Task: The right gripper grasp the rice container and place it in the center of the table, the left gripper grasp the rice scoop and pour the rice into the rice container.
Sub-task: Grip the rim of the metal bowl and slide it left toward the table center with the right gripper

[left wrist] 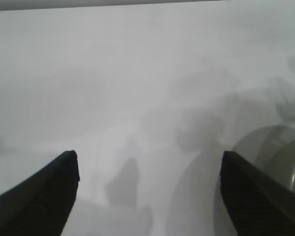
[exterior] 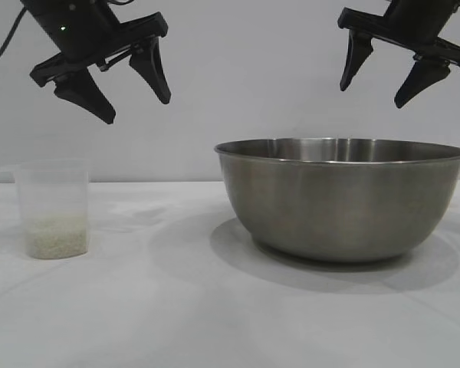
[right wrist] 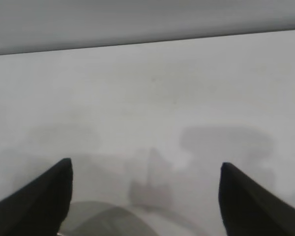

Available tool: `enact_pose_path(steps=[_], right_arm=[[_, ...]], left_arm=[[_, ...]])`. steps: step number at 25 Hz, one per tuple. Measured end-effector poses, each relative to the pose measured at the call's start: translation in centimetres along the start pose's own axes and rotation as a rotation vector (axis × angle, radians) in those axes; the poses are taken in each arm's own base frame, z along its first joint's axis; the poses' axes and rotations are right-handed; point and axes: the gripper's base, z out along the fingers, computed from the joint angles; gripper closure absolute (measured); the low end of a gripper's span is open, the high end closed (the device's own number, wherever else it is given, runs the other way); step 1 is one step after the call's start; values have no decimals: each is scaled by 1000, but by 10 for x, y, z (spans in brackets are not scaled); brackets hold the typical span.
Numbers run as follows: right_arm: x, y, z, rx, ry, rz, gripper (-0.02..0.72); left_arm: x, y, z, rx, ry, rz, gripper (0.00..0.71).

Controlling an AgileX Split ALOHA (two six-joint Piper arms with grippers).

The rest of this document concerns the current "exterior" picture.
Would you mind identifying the stainless steel mixing bowl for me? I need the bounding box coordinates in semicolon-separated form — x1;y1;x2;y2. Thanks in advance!
214;137;460;264

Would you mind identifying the white uncooked rice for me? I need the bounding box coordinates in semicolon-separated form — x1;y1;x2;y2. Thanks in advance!
25;214;90;259

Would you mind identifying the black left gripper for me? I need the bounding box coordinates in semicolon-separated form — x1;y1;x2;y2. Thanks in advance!
21;0;173;125

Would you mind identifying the clear plastic measuring cup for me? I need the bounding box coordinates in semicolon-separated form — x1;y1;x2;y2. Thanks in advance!
0;158;91;260

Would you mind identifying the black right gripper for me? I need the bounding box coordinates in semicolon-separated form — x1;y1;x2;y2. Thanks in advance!
337;0;460;110

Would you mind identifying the black cable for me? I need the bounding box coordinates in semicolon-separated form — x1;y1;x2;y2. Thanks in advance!
0;6;28;72

